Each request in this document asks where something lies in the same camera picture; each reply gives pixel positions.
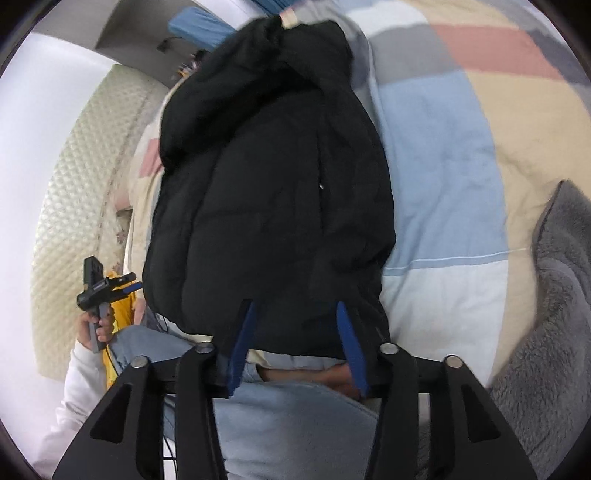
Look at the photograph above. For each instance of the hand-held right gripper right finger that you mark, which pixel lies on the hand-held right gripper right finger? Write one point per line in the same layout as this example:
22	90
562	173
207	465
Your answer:
349	341

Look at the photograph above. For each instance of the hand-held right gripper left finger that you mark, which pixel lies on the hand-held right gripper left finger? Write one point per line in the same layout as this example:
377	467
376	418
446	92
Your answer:
242	341

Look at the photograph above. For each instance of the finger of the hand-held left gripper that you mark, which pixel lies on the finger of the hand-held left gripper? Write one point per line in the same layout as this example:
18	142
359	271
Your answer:
122	279
128	289

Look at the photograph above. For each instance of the black puffer jacket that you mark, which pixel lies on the black puffer jacket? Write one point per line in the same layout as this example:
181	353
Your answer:
268	194

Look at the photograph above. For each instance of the person's left forearm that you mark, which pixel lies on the person's left forearm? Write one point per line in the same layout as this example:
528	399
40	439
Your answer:
76	406

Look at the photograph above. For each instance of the person's left hand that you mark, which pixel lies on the person's left hand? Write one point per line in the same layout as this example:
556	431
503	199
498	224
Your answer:
84	332

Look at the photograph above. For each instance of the yellow cloth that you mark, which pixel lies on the yellow cloth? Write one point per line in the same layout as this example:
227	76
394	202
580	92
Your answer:
122	314

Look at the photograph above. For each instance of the pale floral pillow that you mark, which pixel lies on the pale floral pillow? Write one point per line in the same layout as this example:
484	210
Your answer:
117	230

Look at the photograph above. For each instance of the cream quilted headboard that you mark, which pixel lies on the cream quilted headboard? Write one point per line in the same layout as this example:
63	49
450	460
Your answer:
74	207

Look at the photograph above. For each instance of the pastel patchwork quilt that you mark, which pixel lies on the pastel patchwork quilt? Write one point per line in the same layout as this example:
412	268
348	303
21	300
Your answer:
452	184

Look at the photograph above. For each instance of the grey fleece blanket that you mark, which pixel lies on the grey fleece blanket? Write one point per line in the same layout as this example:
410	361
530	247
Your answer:
554	323

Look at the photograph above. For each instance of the bedside clutter of bottles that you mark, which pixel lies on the bedside clutter of bottles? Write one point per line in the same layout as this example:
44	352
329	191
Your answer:
191	64

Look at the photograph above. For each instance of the blue covered chair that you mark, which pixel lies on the blue covered chair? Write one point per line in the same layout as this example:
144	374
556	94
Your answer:
203	27

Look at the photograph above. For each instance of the black wall plug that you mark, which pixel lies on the black wall plug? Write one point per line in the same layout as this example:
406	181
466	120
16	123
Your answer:
164	45

